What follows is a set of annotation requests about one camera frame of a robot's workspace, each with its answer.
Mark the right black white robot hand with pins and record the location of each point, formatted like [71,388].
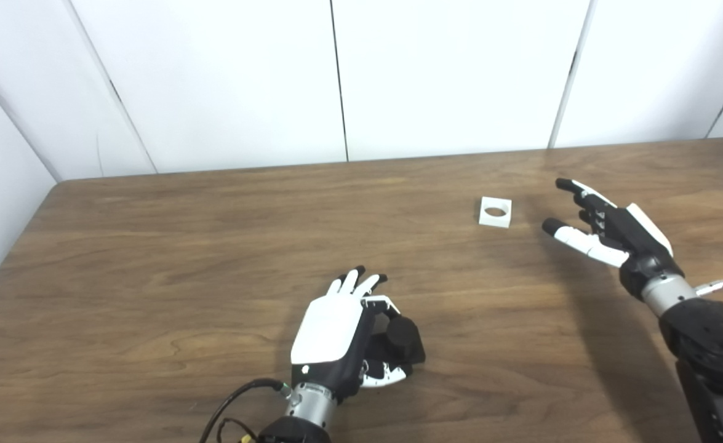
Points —
[638,246]

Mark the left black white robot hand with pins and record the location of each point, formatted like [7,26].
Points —
[327,332]

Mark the black peg with square base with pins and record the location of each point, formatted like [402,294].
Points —
[404,341]

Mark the white square piece with hole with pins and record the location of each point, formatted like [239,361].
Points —
[487,223]

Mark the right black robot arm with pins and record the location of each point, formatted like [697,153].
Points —
[712,344]

